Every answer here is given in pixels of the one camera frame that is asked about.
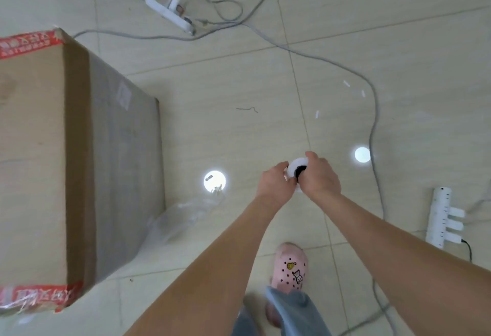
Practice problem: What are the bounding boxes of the long thick grey cable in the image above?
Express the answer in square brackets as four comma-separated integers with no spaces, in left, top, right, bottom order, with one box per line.
[72,21,386,221]

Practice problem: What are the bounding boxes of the person's right forearm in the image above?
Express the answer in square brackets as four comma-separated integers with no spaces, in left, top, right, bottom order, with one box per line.
[310,191,491,336]

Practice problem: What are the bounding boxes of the grey-blue trousers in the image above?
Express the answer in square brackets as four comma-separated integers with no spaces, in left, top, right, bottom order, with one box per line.
[232,285,331,336]

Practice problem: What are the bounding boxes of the pink clog shoe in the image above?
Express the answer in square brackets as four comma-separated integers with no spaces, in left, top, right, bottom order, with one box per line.
[269,242,309,294]

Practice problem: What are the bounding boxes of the person's left hand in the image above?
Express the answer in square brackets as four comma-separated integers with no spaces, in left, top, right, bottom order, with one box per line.
[256,161,291,205]

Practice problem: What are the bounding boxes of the clear plastic bag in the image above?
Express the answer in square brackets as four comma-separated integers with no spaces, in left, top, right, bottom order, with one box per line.
[144,186,228,258]

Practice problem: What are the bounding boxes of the person's left forearm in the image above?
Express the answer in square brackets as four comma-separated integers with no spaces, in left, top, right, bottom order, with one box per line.
[125,193,285,336]

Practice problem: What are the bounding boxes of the large brown cardboard box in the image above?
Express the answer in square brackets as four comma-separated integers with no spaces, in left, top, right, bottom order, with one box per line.
[0,27,166,315]

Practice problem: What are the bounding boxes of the thin black cable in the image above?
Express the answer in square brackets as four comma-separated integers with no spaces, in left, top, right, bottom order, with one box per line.
[460,238,473,264]

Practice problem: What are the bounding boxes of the white tower power strip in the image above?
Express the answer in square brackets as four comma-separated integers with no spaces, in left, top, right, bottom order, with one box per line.
[425,187,452,248]

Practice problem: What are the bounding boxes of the person's right hand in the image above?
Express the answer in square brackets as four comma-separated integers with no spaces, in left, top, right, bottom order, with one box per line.
[296,151,342,203]

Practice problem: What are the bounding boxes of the white round tape roll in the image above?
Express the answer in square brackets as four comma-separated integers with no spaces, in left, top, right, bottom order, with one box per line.
[285,157,310,193]

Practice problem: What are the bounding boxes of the long white power strip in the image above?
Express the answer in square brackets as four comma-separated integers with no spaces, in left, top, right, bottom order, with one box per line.
[145,0,196,36]

